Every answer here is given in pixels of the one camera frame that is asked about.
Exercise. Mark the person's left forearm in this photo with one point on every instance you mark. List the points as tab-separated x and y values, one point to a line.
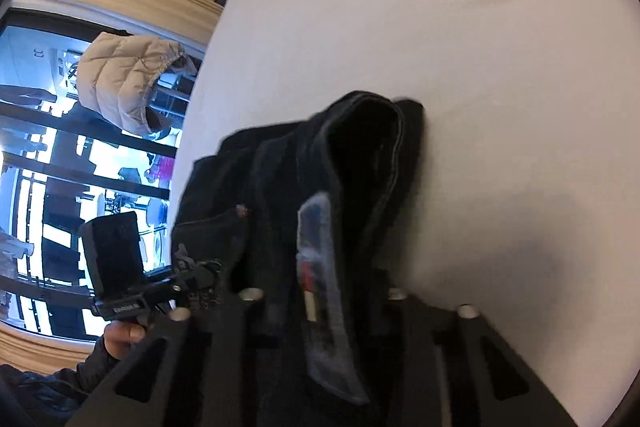
55	387

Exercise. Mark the person's left hand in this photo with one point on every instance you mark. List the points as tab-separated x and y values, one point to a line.
122	338

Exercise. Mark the white bed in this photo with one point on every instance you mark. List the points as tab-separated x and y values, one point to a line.
450	57

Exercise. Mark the black pants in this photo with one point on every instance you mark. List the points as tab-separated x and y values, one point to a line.
300	187

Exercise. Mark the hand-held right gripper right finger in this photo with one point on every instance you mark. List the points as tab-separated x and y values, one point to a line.
450	357

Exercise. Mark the large window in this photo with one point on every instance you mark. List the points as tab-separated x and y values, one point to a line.
45	182

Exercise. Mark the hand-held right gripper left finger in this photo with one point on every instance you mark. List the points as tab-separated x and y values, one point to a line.
200	357

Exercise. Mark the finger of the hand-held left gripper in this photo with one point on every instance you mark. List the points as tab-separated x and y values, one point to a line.
197	274

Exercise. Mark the beige puffer jacket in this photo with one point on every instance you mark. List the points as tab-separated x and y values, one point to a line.
125	79

